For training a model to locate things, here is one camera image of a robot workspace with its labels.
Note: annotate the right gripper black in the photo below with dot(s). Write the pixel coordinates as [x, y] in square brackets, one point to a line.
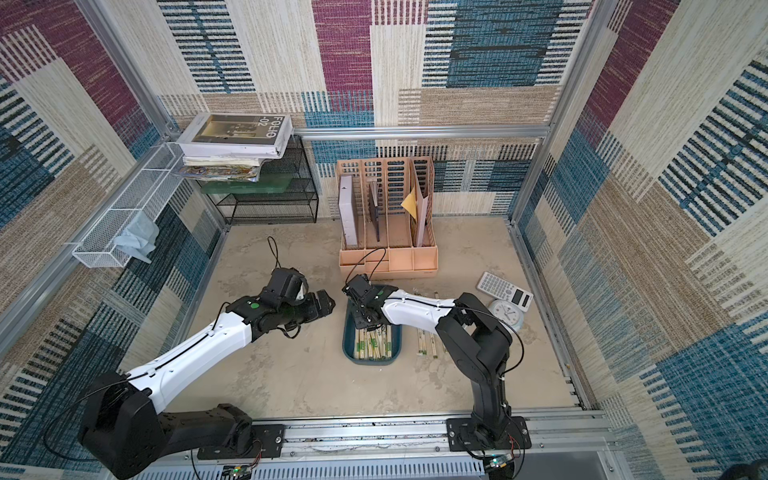
[357, 293]

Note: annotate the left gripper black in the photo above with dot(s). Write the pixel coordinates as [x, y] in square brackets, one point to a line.
[314, 310]

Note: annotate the teal plastic storage box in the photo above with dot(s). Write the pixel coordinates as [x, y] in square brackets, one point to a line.
[378, 347]

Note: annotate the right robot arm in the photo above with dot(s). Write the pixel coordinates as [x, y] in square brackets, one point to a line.
[476, 341]

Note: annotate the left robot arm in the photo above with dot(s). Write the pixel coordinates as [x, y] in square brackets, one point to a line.
[126, 425]

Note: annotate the white box in organizer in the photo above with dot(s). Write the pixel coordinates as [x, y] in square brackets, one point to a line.
[346, 206]

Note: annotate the pink desktop file organizer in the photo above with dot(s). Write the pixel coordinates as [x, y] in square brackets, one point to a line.
[386, 232]

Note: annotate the yellow paper in organizer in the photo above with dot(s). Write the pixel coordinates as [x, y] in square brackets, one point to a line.
[409, 204]

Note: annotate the pink folder in organizer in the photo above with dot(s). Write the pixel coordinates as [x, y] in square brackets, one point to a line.
[422, 202]

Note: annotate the green folder on shelf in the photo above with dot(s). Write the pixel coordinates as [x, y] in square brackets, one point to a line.
[268, 186]

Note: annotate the stack of colourful magazines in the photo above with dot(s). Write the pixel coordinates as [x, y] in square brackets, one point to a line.
[219, 169]

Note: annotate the white calculator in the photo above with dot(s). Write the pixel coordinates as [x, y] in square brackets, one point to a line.
[501, 289]

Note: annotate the white round alarm clock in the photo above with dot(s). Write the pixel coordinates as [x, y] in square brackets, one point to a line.
[510, 315]

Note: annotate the crumpled white tissue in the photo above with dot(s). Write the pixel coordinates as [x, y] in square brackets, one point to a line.
[138, 238]

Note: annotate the large white book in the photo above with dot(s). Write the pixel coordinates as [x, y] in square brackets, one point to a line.
[237, 135]

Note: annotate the black wire mesh shelf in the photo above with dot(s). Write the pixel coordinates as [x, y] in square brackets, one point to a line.
[285, 193]

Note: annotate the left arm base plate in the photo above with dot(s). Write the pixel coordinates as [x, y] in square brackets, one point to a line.
[265, 440]

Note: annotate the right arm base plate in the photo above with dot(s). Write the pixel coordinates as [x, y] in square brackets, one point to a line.
[466, 434]

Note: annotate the white wire wall basket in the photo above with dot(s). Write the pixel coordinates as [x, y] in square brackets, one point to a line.
[144, 195]

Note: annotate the aluminium front rail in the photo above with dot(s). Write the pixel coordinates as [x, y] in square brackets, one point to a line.
[557, 430]

